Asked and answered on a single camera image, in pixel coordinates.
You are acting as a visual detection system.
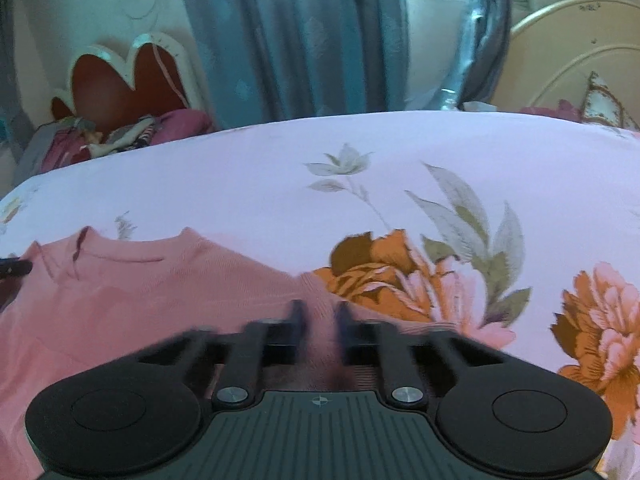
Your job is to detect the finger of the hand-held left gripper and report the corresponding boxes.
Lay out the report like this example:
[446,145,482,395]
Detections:
[0,257,34,279]

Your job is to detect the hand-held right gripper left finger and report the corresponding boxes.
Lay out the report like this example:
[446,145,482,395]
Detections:
[132,299,307,408]

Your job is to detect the cream arched headboard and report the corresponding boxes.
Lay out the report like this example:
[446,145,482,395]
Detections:
[492,0,640,111]

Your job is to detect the tied blue curtain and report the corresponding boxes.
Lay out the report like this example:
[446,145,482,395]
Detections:
[440,0,513,111]

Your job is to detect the wide blue curtain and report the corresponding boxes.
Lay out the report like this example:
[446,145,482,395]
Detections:
[172,0,411,123]

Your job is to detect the pink long-sleeved sweater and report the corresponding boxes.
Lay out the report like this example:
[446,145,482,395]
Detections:
[0,226,453,480]

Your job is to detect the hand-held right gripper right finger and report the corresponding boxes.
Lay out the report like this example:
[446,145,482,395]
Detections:
[334,300,506,406]

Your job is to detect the patterned cream pillow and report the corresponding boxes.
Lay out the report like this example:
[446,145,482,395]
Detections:
[582,71,640,132]

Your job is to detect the pile of clothes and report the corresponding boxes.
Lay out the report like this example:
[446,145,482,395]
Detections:
[15,115,161,176]

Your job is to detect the red heart-shaped headboard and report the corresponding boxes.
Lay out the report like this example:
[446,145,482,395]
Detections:
[50,31,208,131]

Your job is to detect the floral bed sheet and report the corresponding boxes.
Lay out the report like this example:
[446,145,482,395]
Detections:
[0,110,640,480]

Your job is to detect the purple pillow with brown print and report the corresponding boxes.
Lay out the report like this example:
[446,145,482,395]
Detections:
[520,99,583,122]

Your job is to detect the magenta blanket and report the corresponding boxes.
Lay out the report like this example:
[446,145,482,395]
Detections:
[150,109,217,137]

